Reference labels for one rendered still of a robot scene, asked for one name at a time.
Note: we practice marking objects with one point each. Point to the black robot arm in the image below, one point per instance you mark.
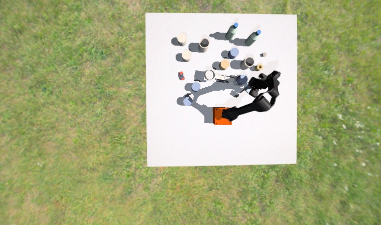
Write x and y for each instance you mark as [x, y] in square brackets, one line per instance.
[260, 103]

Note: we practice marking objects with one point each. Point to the dark grey bottle with blue cap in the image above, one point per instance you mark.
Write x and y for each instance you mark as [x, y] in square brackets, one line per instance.
[252, 38]
[231, 32]

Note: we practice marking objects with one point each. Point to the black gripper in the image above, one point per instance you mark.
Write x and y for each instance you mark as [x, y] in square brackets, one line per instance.
[254, 90]

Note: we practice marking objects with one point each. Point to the brown cylinder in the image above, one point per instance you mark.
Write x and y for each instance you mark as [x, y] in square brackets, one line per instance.
[224, 64]

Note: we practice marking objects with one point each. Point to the beige cylinder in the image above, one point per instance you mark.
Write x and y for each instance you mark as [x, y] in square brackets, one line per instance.
[181, 39]
[186, 56]

